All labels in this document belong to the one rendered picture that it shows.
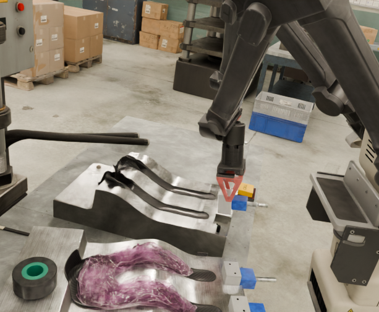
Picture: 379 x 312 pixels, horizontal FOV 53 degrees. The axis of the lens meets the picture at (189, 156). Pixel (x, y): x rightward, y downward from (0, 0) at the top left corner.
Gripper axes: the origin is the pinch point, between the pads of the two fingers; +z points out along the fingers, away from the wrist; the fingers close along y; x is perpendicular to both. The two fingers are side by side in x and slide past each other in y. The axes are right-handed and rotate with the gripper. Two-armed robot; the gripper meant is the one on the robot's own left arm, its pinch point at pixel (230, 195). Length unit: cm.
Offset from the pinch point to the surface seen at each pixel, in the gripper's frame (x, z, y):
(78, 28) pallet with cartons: -253, -60, -388
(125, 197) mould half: -27.7, 1.4, 6.1
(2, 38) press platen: -65, -39, 1
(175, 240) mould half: -13.6, 12.6, 5.6
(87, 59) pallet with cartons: -260, -19, -424
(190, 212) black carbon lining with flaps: -11.0, 7.1, -1.4
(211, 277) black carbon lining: -1.5, 14.6, 17.4
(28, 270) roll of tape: -34, 4, 40
